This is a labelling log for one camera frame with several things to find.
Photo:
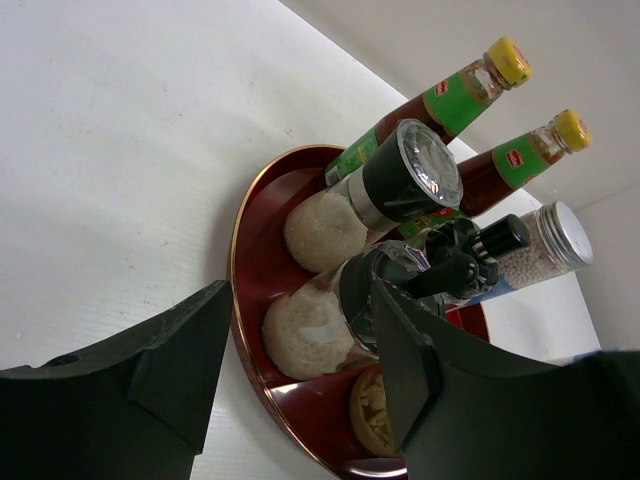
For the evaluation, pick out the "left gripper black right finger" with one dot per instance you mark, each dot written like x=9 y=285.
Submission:
x=461 y=408

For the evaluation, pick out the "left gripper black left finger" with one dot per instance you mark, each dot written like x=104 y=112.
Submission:
x=136 y=405

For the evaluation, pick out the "black cap spice jar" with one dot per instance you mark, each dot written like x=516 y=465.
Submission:
x=369 y=416
x=486 y=245

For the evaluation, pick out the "black cap glass shaker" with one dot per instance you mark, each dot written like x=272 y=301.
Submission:
x=327 y=325

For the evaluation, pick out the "black cap spice jar front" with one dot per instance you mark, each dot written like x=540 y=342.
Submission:
x=486 y=245

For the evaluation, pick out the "silver lid jar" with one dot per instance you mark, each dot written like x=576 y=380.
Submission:
x=559 y=245

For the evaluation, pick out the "green label sauce bottle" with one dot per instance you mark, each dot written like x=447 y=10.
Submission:
x=447 y=108
x=490 y=177

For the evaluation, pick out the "red round tray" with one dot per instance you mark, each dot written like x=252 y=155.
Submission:
x=313 y=414

